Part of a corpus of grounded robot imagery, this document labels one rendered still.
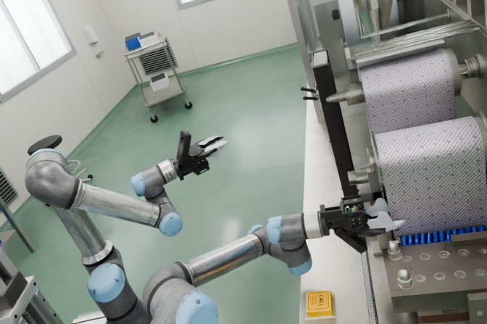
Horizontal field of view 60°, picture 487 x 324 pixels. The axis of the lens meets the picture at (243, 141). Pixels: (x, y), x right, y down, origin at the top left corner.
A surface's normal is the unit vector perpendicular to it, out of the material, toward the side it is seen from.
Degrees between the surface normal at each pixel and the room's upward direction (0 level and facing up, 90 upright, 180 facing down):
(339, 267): 0
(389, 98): 92
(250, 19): 90
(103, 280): 7
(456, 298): 90
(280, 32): 90
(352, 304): 0
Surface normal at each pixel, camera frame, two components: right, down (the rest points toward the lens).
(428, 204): -0.15, 0.49
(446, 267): -0.29, -0.85
